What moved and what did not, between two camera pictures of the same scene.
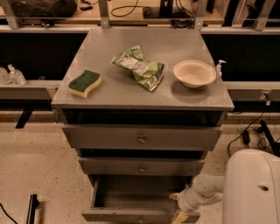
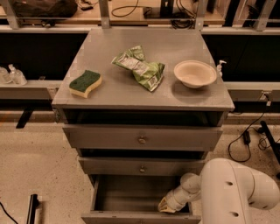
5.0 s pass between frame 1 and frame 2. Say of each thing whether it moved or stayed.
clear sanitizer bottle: stayed
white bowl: stayed
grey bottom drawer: stayed
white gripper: moved
